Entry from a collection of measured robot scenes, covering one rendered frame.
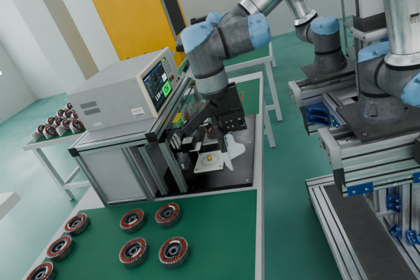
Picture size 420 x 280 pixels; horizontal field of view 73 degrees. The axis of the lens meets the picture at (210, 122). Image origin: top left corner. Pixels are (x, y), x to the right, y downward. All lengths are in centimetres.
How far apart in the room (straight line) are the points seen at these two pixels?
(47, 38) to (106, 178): 413
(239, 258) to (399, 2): 86
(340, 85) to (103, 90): 109
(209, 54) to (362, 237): 137
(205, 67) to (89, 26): 713
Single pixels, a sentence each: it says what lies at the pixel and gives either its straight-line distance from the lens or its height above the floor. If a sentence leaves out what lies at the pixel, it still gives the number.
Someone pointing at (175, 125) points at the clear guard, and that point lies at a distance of 127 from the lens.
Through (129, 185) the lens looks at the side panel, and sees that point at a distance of 144.
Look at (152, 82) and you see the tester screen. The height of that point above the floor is 125.
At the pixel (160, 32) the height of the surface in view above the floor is 101.
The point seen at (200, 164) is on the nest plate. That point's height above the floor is 78.
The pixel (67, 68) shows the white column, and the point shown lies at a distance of 539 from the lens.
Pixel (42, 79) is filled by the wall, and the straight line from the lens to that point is 909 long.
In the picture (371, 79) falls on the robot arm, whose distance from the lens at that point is 96.
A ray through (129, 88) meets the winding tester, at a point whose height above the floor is 128.
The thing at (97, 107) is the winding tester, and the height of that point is 122.
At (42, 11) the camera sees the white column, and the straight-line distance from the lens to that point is 529.
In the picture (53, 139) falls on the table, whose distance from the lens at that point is 293.
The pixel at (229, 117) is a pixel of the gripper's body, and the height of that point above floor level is 128.
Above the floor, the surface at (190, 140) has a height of 92.
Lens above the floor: 159
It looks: 26 degrees down
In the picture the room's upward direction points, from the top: 20 degrees counter-clockwise
